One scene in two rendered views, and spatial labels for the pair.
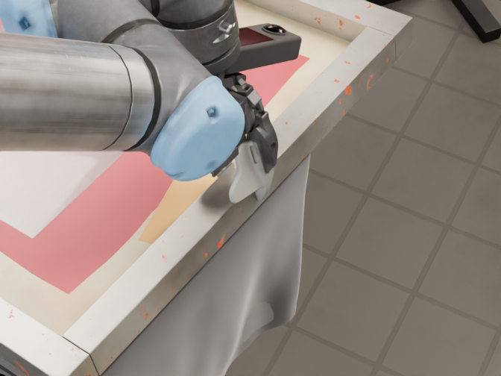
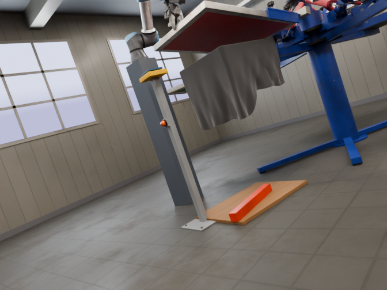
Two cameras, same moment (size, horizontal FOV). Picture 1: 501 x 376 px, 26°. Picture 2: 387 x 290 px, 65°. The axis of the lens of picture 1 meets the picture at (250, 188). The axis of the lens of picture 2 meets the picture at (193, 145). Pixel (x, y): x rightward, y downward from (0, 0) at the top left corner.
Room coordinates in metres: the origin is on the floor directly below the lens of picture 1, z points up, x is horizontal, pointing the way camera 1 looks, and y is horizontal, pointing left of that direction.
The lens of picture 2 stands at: (1.09, -1.82, 0.59)
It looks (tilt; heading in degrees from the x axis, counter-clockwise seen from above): 4 degrees down; 107
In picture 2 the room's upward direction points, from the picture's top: 19 degrees counter-clockwise
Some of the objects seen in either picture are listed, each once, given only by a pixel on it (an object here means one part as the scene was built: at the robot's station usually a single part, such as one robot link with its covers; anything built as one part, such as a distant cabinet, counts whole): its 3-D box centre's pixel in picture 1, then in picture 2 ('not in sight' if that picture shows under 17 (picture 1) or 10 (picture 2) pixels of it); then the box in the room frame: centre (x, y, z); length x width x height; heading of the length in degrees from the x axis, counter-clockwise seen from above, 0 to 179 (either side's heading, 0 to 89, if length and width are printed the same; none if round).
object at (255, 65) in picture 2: not in sight; (258, 75); (1.03, 0.12, 0.74); 0.46 x 0.04 x 0.42; 52
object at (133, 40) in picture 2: not in sight; (134, 42); (0.18, 0.52, 1.37); 0.13 x 0.12 x 0.14; 37
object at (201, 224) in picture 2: not in sight; (178, 148); (0.46, -0.08, 0.48); 0.22 x 0.22 x 0.96; 52
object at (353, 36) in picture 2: not in sight; (352, 34); (1.95, 1.66, 0.91); 1.34 x 0.41 x 0.08; 52
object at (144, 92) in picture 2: not in sight; (164, 132); (0.17, 0.52, 0.60); 0.18 x 0.18 x 1.20; 63
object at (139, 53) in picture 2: not in sight; (138, 56); (0.17, 0.52, 1.25); 0.15 x 0.15 x 0.10
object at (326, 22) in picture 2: not in sight; (314, 33); (1.54, 1.13, 0.99); 0.82 x 0.79 x 0.12; 52
